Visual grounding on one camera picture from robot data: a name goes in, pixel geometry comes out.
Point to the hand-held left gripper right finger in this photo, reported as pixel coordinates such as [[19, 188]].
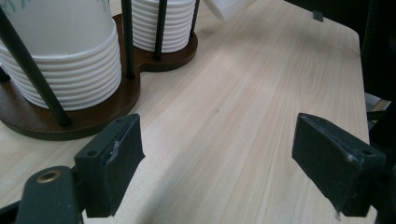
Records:
[[330, 161]]

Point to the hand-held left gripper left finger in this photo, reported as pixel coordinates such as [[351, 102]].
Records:
[[121, 161]]

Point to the brown double cup holder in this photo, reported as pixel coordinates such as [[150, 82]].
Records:
[[132, 93]]

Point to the stack of white paper cups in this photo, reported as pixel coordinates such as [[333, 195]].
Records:
[[77, 68], [144, 26]]

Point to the single white paper cup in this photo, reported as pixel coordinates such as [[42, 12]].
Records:
[[232, 6]]

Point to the grey tape piece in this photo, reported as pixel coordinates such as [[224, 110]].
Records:
[[318, 16]]

